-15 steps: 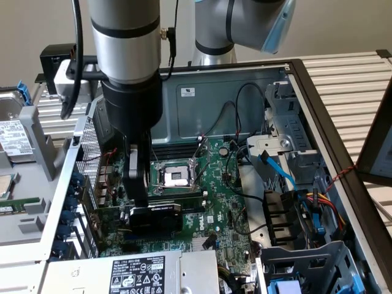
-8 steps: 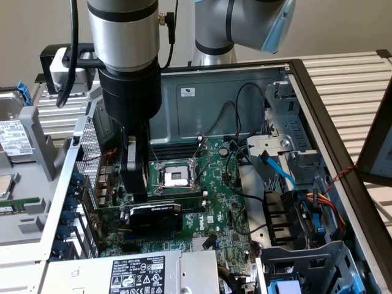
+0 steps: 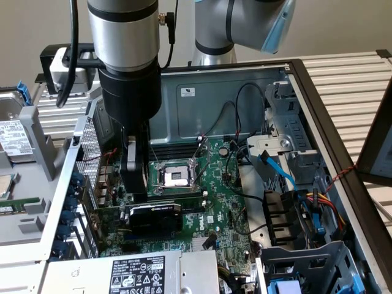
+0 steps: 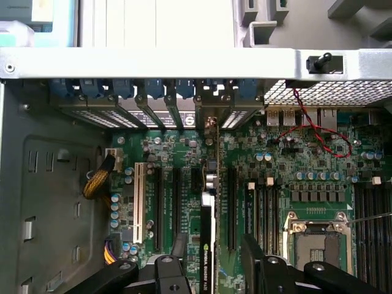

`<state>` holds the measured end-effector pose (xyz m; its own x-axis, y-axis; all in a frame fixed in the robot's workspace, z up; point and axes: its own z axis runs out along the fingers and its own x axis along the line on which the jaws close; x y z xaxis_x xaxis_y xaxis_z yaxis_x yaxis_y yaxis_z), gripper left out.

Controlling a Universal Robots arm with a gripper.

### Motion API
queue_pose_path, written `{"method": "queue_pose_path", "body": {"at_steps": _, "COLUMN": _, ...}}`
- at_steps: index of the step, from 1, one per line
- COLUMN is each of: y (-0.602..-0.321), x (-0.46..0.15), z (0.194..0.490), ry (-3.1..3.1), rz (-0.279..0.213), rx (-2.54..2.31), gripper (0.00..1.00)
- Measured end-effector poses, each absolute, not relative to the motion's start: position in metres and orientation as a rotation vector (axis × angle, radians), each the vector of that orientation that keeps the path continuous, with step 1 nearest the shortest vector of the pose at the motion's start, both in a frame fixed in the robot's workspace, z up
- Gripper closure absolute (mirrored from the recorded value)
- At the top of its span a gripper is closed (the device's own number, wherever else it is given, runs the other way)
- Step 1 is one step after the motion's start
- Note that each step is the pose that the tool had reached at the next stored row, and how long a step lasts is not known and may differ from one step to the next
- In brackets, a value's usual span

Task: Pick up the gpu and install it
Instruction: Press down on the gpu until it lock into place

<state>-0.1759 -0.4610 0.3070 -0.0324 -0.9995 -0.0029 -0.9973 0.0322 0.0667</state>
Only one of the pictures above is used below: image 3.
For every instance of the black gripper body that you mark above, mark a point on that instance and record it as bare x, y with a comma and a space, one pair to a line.
131, 95

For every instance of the green low-profile graphics card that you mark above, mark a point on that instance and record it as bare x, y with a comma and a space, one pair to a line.
153, 217

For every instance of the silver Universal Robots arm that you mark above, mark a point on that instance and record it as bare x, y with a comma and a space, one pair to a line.
125, 36

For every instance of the thin metal locking lever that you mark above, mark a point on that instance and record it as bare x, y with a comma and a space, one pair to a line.
154, 154

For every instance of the CPU socket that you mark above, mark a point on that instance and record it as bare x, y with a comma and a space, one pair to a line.
176, 177

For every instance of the blue slot latch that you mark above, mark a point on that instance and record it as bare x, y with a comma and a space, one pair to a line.
71, 190
70, 203
68, 218
65, 232
60, 247
78, 179

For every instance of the green RAM stick with label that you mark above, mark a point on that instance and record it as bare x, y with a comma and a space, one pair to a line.
193, 205

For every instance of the metal socket cover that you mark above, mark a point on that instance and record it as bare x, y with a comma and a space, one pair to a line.
202, 156

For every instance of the green Dell motherboard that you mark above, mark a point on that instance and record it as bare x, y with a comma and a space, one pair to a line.
220, 196

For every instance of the round coin battery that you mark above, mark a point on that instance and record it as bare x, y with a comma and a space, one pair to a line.
223, 151

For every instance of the open grey PC case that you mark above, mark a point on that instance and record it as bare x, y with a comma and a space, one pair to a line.
214, 110

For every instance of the silver chipset heatsink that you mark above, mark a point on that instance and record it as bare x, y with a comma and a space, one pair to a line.
202, 244

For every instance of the silver power supply unit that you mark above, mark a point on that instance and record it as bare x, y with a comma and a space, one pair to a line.
137, 272

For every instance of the grey parts rack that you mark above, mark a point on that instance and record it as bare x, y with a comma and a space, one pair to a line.
33, 190

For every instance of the silver hard disk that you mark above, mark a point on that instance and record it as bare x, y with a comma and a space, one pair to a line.
15, 131

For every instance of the silver CPU chip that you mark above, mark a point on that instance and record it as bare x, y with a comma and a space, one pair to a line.
6, 185

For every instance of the black plastic fan shroud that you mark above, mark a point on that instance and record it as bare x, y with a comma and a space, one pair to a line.
281, 214

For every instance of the silver metal disk bay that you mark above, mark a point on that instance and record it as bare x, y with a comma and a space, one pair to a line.
294, 128

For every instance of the blue disk carrier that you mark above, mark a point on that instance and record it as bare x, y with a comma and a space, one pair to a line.
284, 288

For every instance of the grey plastic disk cage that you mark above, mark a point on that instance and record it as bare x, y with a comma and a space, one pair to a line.
309, 266

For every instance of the dark framed panel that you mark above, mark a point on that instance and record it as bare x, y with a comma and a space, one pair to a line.
375, 144

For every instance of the black table end cap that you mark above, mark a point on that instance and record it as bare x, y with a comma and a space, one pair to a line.
384, 54

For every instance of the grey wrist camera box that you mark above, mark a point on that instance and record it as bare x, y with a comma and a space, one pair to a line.
82, 75

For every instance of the blue plastic disk bracket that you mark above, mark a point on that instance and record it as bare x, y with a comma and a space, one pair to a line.
24, 93

